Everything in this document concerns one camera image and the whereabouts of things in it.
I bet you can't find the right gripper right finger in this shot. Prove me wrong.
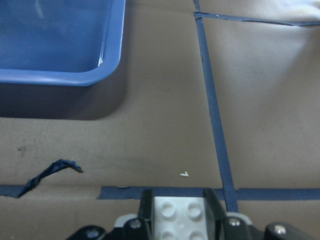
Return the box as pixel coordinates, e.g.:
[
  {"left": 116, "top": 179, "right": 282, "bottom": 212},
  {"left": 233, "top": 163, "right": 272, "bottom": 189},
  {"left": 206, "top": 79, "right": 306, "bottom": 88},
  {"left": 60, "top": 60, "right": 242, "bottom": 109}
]
[{"left": 203, "top": 188, "right": 314, "bottom": 240}]

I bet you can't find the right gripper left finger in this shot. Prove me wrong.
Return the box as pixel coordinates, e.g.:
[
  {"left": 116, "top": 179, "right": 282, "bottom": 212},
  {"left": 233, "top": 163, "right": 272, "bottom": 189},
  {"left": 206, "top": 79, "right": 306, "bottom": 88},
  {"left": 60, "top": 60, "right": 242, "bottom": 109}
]
[{"left": 68, "top": 189, "right": 155, "bottom": 240}]

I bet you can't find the white block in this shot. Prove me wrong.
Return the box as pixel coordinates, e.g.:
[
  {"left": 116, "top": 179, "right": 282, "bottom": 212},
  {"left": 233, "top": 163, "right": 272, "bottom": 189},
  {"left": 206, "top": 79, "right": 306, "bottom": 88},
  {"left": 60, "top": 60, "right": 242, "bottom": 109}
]
[{"left": 152, "top": 196, "right": 208, "bottom": 240}]

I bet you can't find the blue plastic tray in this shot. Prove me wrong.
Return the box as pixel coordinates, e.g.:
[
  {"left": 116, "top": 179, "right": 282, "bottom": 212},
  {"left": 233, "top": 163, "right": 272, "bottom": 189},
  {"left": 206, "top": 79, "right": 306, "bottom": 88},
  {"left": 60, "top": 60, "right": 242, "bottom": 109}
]
[{"left": 0, "top": 0, "right": 126, "bottom": 87}]

